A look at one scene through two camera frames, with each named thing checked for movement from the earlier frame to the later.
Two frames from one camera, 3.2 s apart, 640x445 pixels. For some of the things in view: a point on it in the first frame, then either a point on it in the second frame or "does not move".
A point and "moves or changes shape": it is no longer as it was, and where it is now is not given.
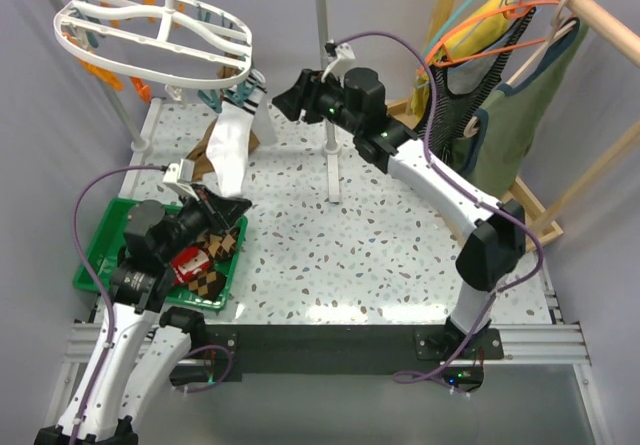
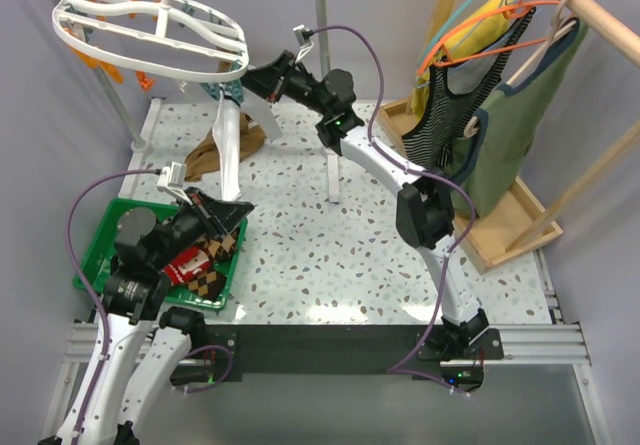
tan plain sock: (198, 154) → (203, 156)
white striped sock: (256, 84) moves or changes shape
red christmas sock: (188, 263) does not move
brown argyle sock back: (221, 245) does not move
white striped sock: (228, 147) does not move
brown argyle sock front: (208, 285) does not move
